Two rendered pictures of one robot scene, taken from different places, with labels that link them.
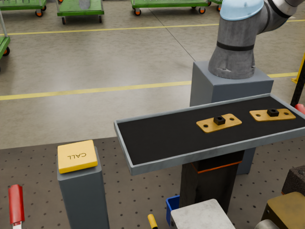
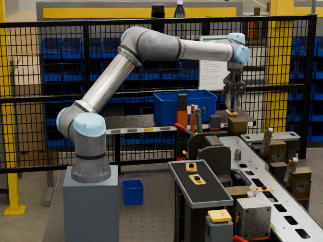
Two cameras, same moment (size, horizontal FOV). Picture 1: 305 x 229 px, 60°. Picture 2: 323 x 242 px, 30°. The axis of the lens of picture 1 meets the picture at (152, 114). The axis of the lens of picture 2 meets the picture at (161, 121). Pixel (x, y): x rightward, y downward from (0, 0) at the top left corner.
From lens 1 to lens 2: 192 cm
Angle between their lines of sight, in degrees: 75
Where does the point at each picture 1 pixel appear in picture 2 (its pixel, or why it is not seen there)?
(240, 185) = not seen: outside the picture
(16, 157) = not seen: outside the picture
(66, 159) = (224, 216)
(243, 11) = (104, 127)
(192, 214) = (245, 204)
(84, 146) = (213, 212)
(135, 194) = not seen: outside the picture
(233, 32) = (102, 143)
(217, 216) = (246, 199)
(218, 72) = (102, 178)
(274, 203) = (232, 193)
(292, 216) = (239, 191)
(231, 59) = (105, 163)
